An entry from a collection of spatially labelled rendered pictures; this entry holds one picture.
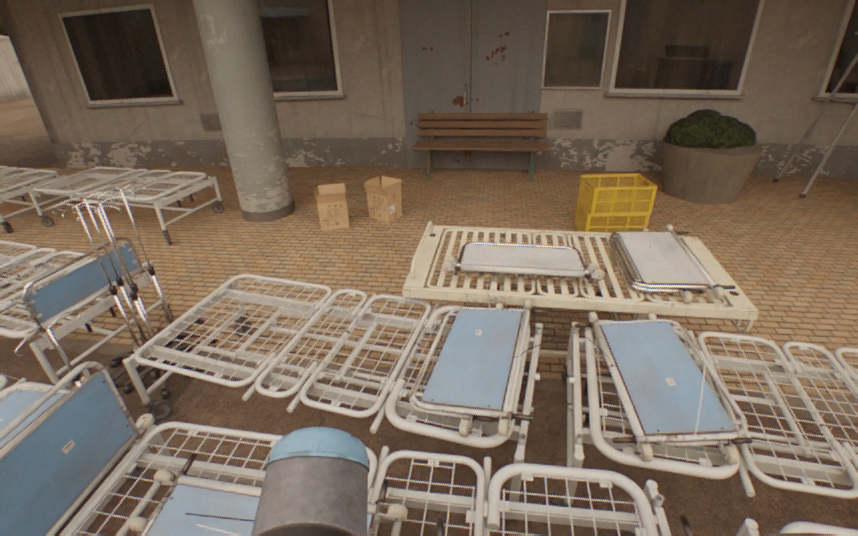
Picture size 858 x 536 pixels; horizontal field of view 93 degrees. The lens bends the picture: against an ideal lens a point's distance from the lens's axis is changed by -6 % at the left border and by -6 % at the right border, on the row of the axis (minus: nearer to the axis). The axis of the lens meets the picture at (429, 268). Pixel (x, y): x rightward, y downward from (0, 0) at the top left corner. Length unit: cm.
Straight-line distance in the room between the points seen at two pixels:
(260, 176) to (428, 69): 279
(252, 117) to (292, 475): 466
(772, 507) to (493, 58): 551
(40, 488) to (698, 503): 257
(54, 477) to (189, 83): 668
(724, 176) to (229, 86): 542
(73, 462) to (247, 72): 386
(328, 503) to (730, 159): 562
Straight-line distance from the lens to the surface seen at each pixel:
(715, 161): 580
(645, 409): 198
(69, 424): 194
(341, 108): 690
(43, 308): 324
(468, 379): 192
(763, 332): 378
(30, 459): 188
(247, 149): 508
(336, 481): 49
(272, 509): 49
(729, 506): 255
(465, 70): 643
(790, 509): 268
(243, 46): 496
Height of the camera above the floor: 189
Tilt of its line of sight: 29 degrees down
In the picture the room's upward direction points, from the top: 2 degrees counter-clockwise
